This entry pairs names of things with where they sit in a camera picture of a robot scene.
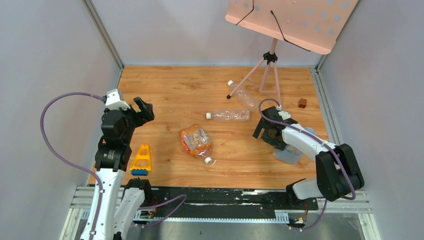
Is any orange label plastic bottle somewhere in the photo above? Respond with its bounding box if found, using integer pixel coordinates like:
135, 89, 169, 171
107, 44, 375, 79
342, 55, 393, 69
179, 124, 213, 164

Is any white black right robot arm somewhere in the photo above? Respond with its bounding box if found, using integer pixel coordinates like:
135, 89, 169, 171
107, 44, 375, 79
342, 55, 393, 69
253, 106, 365, 209

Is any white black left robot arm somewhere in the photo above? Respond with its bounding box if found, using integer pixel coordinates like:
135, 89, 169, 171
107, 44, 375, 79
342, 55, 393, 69
80, 97, 155, 240

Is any clear bottle near stand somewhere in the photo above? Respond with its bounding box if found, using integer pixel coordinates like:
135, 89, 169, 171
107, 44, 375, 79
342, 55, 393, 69
226, 86, 259, 112

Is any clear bottle lying centre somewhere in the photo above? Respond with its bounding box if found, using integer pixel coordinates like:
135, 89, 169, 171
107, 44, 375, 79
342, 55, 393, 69
205, 109, 251, 122

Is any yellow triangular toy block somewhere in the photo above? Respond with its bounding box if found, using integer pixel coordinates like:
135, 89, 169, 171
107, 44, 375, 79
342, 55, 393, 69
129, 144, 152, 176

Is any small brown cube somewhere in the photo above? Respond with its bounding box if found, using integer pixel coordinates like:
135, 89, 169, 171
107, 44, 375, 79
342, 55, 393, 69
298, 98, 308, 109

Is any pink music stand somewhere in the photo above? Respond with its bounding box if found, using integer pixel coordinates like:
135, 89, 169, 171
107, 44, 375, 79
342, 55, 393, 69
225, 0, 359, 99

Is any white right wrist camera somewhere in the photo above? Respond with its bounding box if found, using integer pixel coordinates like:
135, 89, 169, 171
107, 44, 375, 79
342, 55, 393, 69
278, 110, 291, 121

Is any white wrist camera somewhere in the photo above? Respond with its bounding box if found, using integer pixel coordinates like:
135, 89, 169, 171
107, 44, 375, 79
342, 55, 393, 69
105, 88, 131, 111
278, 110, 291, 121

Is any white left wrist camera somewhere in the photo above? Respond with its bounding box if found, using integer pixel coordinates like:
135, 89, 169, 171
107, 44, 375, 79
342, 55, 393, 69
105, 88, 131, 111

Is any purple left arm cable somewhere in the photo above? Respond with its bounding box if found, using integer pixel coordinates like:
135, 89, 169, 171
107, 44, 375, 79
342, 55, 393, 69
40, 92, 108, 240

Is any black metal base rail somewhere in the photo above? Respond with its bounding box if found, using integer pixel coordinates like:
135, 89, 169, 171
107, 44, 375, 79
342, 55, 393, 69
67, 185, 372, 224

